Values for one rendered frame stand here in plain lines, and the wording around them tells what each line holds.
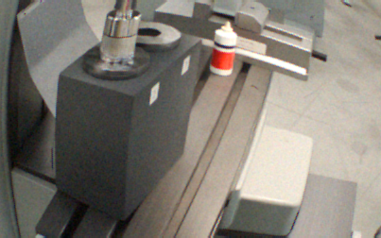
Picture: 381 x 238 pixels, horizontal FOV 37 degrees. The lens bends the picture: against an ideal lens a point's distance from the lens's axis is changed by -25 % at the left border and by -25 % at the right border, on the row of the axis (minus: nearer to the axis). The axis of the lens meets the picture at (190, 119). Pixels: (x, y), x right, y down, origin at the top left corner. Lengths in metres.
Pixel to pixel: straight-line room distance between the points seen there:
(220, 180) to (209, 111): 0.20
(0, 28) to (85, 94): 0.42
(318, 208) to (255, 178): 0.20
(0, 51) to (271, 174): 0.60
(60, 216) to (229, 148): 0.36
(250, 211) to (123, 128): 0.45
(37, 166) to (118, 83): 0.56
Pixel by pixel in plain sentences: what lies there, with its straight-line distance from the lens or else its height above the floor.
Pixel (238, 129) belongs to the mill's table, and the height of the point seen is 0.96.
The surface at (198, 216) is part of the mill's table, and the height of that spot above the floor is 0.96.
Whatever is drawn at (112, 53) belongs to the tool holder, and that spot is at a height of 1.18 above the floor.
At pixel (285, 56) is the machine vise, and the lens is 1.42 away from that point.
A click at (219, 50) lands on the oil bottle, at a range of 1.33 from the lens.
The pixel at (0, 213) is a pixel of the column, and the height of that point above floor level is 0.62.
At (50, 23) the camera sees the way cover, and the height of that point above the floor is 1.05.
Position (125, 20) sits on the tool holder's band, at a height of 1.23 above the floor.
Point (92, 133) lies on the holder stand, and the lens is 0.86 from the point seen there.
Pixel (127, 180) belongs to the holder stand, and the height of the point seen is 1.04.
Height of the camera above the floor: 1.52
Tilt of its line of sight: 28 degrees down
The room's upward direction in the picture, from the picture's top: 9 degrees clockwise
